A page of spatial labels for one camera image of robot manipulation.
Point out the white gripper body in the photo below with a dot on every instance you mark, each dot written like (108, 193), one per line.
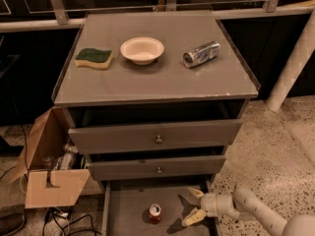
(212, 204)

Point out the red coke can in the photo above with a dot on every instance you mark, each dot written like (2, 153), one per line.
(155, 213)

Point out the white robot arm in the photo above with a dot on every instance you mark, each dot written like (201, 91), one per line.
(243, 204)

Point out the grey middle drawer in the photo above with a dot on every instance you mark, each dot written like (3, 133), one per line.
(159, 167)

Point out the grey drawer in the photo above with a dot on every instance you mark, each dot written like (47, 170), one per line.
(157, 136)
(127, 202)
(159, 167)

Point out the grey top drawer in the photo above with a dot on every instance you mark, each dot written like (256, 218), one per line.
(157, 136)

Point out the grey bottom drawer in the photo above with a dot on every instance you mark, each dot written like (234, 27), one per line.
(127, 202)

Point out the grey drawer cabinet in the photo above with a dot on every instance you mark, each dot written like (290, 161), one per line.
(165, 91)

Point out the silver blue soda can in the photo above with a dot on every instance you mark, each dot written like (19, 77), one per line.
(201, 54)

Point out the plastic bottles in box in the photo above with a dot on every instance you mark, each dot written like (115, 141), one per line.
(65, 162)

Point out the white paper bowl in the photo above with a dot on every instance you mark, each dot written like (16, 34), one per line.
(142, 50)

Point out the brown cardboard box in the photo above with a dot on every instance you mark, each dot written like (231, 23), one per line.
(47, 187)

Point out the green yellow sponge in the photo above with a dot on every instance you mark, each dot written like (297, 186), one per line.
(94, 58)

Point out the white diagonal pole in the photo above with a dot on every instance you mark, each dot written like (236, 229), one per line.
(294, 65)

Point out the metal window railing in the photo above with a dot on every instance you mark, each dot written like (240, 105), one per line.
(25, 15)

